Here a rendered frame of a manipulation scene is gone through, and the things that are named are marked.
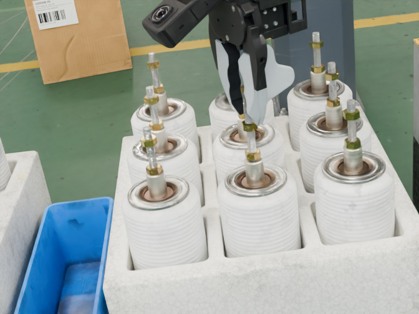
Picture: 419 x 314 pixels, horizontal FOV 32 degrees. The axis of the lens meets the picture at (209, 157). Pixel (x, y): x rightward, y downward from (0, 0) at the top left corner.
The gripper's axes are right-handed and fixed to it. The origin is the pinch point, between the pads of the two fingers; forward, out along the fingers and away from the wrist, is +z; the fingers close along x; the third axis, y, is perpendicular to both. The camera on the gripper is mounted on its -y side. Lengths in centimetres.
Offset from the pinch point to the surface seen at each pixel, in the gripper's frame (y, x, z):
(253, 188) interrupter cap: -0.7, -1.6, 9.4
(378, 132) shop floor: 50, 35, 35
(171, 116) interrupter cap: 1.0, 22.9, 9.2
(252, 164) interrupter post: -0.1, -0.8, 6.7
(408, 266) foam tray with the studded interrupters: 11.5, -14.3, 19.3
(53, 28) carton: 12, 113, 20
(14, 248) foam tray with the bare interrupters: -25.6, 23.6, 20.6
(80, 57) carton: 16, 112, 29
